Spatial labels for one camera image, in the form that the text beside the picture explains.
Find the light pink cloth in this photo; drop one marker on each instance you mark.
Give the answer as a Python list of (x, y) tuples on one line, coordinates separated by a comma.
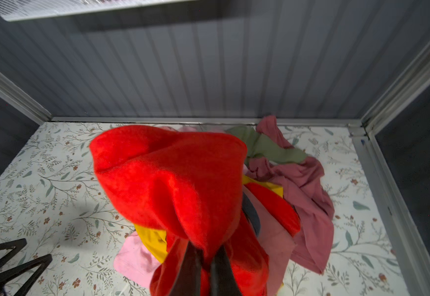
[(135, 262)]

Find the olive green cloth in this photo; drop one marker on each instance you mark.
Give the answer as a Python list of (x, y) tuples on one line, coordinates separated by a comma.
[(260, 145)]

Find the dusty rose shirt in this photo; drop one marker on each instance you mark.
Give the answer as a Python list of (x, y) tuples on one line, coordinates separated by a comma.
[(272, 237)]

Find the mauve purple cloth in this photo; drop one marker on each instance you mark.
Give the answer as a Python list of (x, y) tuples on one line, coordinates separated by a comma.
[(303, 193)]

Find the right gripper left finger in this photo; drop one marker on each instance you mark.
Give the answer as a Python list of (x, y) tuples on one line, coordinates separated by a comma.
[(188, 280)]

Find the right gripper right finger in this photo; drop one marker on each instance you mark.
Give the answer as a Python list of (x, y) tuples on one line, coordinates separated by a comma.
[(222, 280)]

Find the floral table mat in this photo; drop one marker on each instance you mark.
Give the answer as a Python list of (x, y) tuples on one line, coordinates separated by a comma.
[(50, 197)]

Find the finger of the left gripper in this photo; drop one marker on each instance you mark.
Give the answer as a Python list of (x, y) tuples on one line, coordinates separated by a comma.
[(40, 263), (14, 247)]

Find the yellow cloth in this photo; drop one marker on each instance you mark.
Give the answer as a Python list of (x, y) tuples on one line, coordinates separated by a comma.
[(155, 240)]

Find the red fleece cloth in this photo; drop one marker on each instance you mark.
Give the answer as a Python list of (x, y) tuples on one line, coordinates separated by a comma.
[(189, 184)]

